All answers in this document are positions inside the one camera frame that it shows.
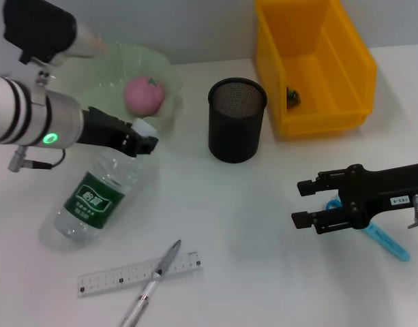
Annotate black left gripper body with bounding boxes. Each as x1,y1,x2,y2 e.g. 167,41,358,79
77,106,134,153

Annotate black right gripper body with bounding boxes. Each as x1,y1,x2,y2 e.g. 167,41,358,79
338,161,418,232

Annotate pink peach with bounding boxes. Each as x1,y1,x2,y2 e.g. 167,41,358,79
123,75,166,116

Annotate blue scissors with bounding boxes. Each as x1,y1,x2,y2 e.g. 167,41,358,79
323,196,410,262

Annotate clear water bottle green label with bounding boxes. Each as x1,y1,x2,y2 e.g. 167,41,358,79
38,117,161,251

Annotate green plastic wrapper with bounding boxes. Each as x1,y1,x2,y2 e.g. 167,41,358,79
285,87,302,109

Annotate translucent green fruit plate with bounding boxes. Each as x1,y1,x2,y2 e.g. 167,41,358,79
68,42,184,134

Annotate black mesh pen holder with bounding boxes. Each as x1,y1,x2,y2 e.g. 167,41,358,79
207,77,267,164

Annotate clear plastic ruler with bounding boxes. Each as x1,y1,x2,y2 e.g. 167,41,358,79
77,250,203,299

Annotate silver white pen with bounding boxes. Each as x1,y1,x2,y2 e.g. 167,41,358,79
117,239,182,327

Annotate yellow plastic bin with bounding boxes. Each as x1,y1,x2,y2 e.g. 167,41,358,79
254,0,378,139

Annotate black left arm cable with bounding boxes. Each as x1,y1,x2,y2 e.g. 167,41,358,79
9,144,66,171

